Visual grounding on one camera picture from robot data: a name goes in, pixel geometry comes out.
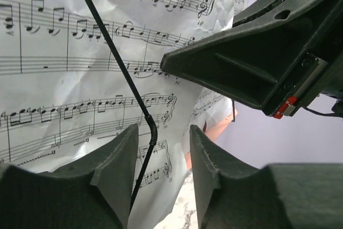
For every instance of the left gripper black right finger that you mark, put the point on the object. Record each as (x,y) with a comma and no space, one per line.
(232,194)

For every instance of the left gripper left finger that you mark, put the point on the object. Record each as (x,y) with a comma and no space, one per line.
(91,192)

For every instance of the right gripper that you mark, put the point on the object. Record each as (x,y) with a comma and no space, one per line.
(256,62)

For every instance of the pink perforated music stand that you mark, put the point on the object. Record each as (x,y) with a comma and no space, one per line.
(139,33)

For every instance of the sheet music page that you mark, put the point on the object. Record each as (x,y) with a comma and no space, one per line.
(213,111)
(61,99)

